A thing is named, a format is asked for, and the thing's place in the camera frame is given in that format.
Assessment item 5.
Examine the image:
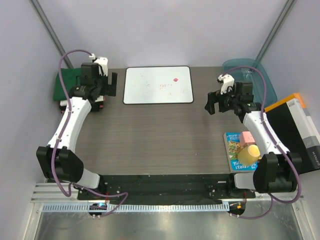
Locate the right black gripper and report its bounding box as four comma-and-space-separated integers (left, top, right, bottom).
205, 84, 240, 115

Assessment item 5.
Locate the green polo t shirt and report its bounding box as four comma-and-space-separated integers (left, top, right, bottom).
52, 68, 81, 102

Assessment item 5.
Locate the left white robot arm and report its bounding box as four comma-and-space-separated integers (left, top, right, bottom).
36, 57, 118, 200

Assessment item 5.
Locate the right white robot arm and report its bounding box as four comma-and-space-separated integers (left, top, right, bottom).
204, 80, 302, 198

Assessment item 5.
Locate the colourful picture book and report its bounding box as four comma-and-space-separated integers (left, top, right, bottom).
223, 132, 258, 173

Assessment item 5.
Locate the white board mat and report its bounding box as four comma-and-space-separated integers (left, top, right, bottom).
123, 66, 194, 105

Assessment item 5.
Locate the teal plastic bin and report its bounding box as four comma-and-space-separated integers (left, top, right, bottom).
222, 58, 277, 108

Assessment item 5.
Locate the pink block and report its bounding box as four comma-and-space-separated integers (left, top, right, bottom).
239, 131, 256, 148

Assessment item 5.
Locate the yellow cup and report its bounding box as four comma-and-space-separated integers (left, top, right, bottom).
237, 144, 261, 166

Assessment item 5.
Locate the black orange file box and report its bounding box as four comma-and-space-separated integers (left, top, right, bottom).
264, 93, 320, 174

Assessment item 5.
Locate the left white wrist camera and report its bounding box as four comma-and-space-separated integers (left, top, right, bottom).
89, 53, 109, 77

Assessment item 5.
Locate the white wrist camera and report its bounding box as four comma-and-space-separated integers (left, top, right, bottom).
217, 73, 235, 95
89, 53, 109, 77

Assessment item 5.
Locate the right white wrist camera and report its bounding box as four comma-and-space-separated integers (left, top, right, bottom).
217, 73, 235, 95

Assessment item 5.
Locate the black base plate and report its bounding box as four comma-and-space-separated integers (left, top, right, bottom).
74, 173, 256, 201

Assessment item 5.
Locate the aluminium rail frame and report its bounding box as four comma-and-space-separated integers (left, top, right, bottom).
24, 174, 319, 240

